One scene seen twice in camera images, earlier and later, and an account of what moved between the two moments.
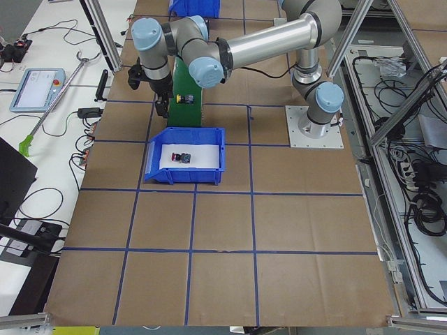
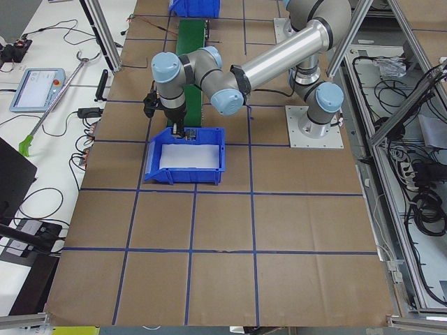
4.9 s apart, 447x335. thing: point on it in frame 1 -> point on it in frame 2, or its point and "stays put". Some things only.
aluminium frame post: x=98 y=20 stays put
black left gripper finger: x=165 y=107 -> x=181 y=130
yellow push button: x=184 y=98 -> x=190 y=134
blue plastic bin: x=186 y=8 stays put
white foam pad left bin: x=201 y=155 stays put
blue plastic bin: x=185 y=135 stays put
